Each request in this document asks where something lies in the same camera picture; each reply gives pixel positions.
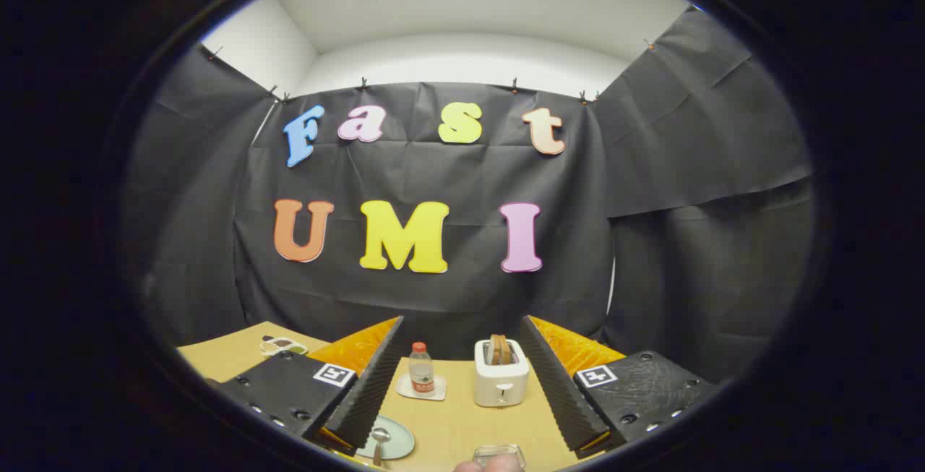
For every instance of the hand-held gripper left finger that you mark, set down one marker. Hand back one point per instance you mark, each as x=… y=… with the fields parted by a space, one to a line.
x=368 y=392

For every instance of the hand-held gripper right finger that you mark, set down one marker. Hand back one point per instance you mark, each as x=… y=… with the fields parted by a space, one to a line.
x=560 y=392

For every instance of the clear water bottle red cap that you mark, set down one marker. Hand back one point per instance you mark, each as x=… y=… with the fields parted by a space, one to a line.
x=421 y=371

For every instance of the light green plate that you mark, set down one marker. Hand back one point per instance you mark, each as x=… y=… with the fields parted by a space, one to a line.
x=401 y=439

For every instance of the white toaster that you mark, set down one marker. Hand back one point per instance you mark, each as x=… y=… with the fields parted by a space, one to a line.
x=498 y=382

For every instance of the brown toast slice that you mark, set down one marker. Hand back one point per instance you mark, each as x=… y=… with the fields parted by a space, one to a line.
x=505 y=349
x=493 y=349

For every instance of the white square coaster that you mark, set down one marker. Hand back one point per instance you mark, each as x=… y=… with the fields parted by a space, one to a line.
x=439 y=389

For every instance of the square metal mesh basket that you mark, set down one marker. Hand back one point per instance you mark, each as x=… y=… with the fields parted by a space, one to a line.
x=498 y=450

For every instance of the white divided sauce dish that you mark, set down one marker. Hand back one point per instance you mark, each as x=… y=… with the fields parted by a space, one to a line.
x=289 y=346

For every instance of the black backdrop cloth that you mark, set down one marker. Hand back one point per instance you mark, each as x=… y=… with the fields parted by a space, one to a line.
x=433 y=291

